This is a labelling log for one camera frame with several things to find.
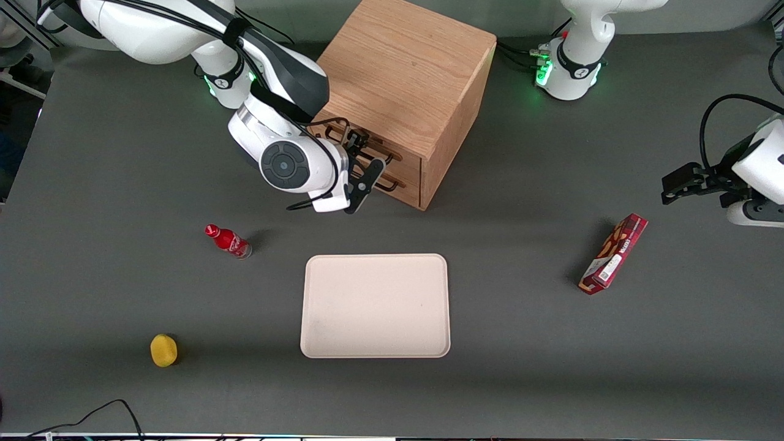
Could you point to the cream rectangular plastic tray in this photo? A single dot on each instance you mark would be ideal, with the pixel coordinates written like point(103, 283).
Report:
point(375, 306)

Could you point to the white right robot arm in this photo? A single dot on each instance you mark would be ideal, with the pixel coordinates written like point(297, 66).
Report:
point(153, 30)

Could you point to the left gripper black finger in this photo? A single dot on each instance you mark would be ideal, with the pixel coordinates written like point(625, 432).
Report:
point(683, 182)
point(734, 197)

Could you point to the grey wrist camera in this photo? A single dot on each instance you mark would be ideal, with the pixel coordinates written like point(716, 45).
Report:
point(756, 214)
point(332, 204)

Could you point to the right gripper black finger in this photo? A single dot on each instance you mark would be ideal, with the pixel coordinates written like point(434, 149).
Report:
point(357, 144)
point(367, 185)

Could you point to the wooden drawer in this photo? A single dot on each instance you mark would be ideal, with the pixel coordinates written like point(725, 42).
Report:
point(409, 166)
point(409, 191)

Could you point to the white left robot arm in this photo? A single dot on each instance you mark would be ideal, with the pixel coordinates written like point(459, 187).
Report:
point(582, 43)

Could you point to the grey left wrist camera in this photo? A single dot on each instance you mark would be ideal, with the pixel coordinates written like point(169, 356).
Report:
point(756, 214)

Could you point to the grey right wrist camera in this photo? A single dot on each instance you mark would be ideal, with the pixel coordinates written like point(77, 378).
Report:
point(332, 204)

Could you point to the small red drink bottle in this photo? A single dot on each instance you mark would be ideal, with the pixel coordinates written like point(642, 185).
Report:
point(229, 241)

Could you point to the yellow lemon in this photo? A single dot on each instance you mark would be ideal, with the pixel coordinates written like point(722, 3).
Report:
point(163, 350)

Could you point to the light wooden drawer cabinet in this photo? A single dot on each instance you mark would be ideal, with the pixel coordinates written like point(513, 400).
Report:
point(404, 67)

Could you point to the red tartan biscuit box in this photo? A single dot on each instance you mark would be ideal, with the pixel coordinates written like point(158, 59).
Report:
point(614, 254)

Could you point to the dark metal frame rail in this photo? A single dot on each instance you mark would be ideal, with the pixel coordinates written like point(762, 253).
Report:
point(776, 11)
point(24, 79)

